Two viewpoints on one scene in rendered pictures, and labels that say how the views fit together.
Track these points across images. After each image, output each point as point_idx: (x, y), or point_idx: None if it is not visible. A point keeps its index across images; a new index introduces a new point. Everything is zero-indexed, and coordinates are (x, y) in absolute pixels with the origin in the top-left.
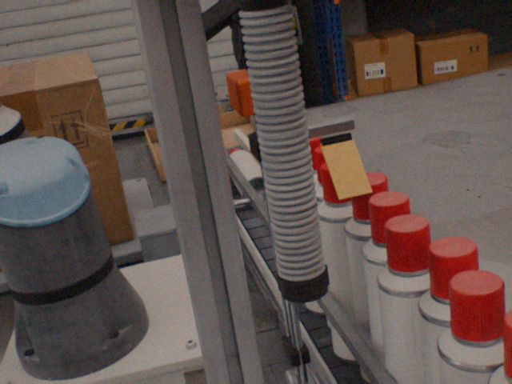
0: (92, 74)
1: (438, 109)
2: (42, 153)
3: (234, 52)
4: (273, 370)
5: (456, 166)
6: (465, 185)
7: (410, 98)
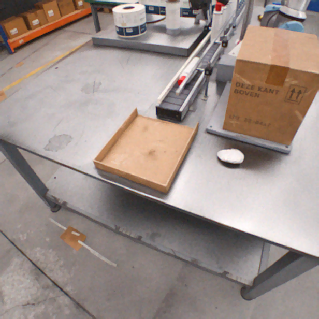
0: (248, 28)
1: (51, 108)
2: (274, 5)
3: (207, 6)
4: (228, 51)
5: (118, 74)
6: (131, 67)
7: (30, 128)
